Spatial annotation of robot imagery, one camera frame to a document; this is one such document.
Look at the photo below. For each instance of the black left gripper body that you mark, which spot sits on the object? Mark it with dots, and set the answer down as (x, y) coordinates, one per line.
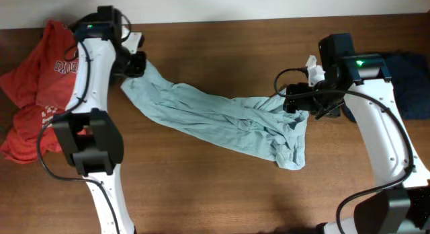
(130, 64)

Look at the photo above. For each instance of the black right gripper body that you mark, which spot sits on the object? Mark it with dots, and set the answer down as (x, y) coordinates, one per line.
(318, 103)

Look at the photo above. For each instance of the light grey-blue t-shirt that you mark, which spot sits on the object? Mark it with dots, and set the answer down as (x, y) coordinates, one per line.
(255, 126)

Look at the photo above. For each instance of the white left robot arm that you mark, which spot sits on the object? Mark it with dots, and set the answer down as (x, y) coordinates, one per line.
(88, 137)

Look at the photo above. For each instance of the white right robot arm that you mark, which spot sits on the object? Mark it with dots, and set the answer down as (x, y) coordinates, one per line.
(399, 202)

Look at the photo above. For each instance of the folded dark navy garment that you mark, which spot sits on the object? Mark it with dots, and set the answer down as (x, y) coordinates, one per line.
(410, 78)

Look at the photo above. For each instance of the red printed t-shirt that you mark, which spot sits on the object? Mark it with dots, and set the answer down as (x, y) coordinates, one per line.
(41, 87)

